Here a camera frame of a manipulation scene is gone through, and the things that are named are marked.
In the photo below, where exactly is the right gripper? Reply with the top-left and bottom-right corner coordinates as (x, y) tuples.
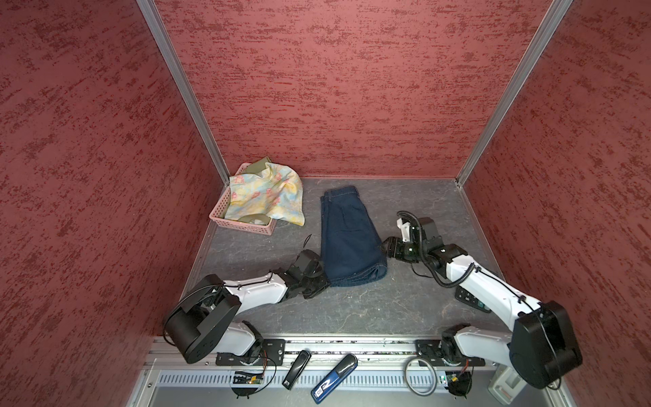
(377, 236), (427, 262)

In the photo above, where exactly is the blue denim skirt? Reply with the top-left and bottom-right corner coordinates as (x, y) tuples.
(320, 186), (388, 288)

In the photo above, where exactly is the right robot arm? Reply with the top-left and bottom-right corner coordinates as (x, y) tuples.
(382, 237), (583, 389)

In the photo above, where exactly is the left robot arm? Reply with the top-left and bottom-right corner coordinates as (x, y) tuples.
(162, 264), (330, 364)

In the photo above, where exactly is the black calculator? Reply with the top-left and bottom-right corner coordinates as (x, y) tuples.
(454, 286), (492, 314)

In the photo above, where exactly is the pastel floral skirt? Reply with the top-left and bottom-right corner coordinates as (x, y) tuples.
(225, 162), (305, 227)

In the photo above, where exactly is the blue black handheld device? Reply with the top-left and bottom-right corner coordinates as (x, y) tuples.
(310, 354), (358, 405)

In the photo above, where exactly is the left circuit board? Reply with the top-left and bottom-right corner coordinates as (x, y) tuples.
(231, 371), (265, 399)

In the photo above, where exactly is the circuit board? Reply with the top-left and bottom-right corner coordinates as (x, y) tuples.
(231, 371), (265, 399)
(446, 371), (473, 398)

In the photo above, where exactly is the pink plastic basket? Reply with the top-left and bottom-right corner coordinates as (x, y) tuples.
(210, 183), (277, 236)

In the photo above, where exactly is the olive green garment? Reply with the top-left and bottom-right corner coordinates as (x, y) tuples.
(242, 157), (271, 176)

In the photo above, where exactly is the right circuit board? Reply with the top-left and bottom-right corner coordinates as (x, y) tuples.
(446, 371), (473, 398)

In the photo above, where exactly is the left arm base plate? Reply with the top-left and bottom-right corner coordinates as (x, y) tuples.
(215, 339), (287, 366)

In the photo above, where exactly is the aluminium front rail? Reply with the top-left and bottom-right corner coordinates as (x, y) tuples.
(127, 335), (500, 406)

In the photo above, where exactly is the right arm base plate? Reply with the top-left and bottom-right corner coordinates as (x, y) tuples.
(415, 339), (486, 368)

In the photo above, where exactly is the grey coiled cable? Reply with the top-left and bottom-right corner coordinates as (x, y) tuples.
(403, 355), (438, 398)

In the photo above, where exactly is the left aluminium corner post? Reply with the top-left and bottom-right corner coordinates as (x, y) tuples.
(137, 0), (230, 186)

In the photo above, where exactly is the aluminium corner post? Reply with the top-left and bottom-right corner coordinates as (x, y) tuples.
(137, 0), (230, 186)
(456, 0), (573, 189)

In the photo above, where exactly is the right aluminium corner post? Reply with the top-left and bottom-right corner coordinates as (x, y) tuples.
(456, 0), (573, 189)

